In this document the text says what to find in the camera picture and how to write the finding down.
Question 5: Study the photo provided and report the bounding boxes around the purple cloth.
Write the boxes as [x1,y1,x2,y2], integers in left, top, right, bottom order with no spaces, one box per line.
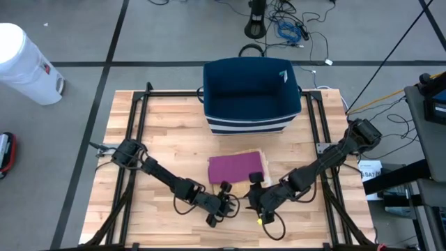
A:
[207,150,266,185]

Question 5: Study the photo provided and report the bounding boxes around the black table frame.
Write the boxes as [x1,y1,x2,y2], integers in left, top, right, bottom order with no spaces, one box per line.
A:
[83,82,377,251]

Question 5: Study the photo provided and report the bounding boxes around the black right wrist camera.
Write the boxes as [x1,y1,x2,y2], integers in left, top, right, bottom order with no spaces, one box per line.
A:
[247,171,266,185]

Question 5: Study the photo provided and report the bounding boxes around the yellow cable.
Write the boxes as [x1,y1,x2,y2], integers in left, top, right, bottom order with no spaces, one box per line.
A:
[348,71,446,116]

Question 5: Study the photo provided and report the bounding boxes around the white trash can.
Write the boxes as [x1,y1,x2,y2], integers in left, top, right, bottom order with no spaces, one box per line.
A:
[0,22,66,106]

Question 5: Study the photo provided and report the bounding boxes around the black stand base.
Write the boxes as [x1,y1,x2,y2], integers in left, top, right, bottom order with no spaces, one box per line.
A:
[243,0,268,39]

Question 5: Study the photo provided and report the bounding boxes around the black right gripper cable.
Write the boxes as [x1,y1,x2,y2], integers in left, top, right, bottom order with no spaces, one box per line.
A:
[261,211,287,242]

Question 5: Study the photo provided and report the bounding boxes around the orange checked kitchen towel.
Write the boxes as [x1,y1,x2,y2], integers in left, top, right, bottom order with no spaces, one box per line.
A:
[211,149,272,198]

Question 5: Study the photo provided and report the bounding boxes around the blue cable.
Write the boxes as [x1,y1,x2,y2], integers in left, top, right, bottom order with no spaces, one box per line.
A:
[277,21,302,45]

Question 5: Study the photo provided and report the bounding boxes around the black coiled cable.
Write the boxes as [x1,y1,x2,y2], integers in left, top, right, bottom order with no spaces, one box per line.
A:
[238,43,266,59]

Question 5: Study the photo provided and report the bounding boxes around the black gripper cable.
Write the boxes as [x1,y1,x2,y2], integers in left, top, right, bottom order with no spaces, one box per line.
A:
[261,211,287,242]
[172,193,241,219]

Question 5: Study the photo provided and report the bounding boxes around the black power strip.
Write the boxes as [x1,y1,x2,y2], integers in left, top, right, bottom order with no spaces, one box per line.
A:
[295,22,310,41]

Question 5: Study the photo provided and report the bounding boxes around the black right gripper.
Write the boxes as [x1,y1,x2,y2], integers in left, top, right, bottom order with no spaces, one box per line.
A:
[245,183,291,225]

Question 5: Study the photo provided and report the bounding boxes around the black box device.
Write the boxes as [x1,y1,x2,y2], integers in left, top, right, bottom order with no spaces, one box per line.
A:
[417,72,446,125]

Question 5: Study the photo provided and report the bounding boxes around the navy white striped fabric basket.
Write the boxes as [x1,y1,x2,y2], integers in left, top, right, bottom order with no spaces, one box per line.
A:
[196,56,303,136]

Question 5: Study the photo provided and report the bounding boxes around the white paper sign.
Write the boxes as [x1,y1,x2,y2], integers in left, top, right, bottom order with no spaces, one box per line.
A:
[357,160,384,201]

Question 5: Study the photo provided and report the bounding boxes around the thin black pole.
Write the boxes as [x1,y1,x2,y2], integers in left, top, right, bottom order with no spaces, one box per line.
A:
[346,0,435,114]

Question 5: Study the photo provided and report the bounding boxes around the red black device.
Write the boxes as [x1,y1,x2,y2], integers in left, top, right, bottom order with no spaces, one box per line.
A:
[0,132,17,181]

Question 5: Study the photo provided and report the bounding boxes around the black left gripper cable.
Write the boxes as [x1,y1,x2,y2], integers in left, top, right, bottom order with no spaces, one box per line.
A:
[172,193,241,219]

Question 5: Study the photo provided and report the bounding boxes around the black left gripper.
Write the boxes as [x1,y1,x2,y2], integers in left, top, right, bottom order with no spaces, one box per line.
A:
[194,190,237,229]

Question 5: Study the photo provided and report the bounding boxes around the grey cart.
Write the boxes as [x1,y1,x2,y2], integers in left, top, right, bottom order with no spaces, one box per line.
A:
[403,85,446,183]

